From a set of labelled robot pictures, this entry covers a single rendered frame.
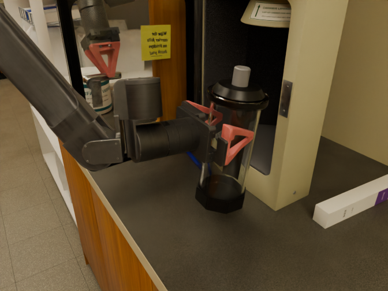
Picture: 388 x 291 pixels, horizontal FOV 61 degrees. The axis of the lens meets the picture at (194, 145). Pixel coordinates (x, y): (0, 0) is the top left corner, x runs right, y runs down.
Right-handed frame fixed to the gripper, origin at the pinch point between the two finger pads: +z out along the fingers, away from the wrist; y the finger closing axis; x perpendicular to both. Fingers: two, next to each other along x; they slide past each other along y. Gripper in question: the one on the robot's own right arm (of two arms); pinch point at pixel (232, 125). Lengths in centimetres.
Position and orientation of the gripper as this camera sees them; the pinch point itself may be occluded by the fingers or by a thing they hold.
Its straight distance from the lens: 60.2
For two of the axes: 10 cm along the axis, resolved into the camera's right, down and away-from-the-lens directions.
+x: -0.9, 8.9, 4.6
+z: 8.4, -1.8, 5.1
